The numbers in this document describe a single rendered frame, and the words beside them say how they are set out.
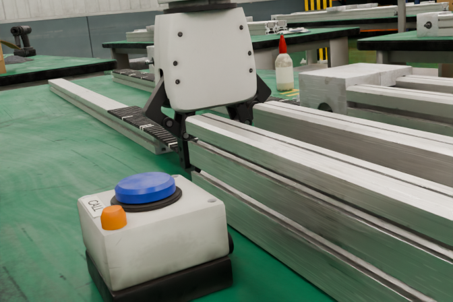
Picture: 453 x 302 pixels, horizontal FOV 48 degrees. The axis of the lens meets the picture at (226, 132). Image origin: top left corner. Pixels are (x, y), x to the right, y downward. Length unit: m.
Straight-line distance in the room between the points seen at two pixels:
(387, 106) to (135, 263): 0.31
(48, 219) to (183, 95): 0.18
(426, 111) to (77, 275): 0.33
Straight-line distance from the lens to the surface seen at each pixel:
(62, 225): 0.50
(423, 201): 0.25
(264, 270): 0.37
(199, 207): 0.32
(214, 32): 0.51
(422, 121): 0.50
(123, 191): 0.33
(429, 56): 2.28
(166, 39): 0.50
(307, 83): 0.63
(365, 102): 0.55
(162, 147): 0.69
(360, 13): 5.14
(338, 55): 3.48
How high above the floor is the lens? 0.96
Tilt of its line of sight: 13 degrees down
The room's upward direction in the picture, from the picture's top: 6 degrees counter-clockwise
